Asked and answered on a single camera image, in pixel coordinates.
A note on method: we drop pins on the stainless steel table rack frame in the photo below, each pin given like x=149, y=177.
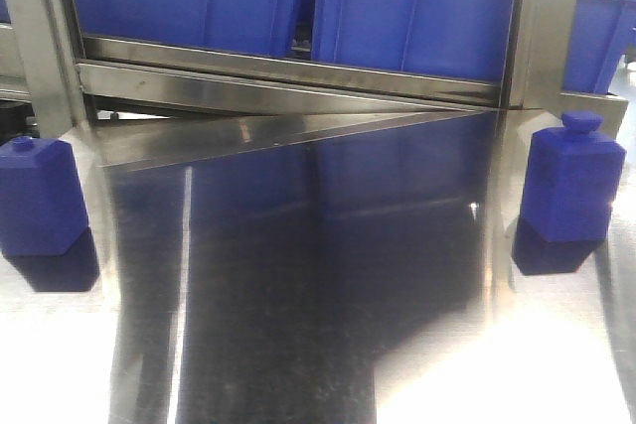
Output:
x=49, y=63

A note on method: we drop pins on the blue bin right on table rack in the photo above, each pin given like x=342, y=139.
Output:
x=601, y=32

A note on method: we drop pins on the blue plastic part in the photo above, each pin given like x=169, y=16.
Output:
x=573, y=173
x=43, y=210

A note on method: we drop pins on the blue bin middle on table rack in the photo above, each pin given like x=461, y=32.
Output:
x=464, y=39

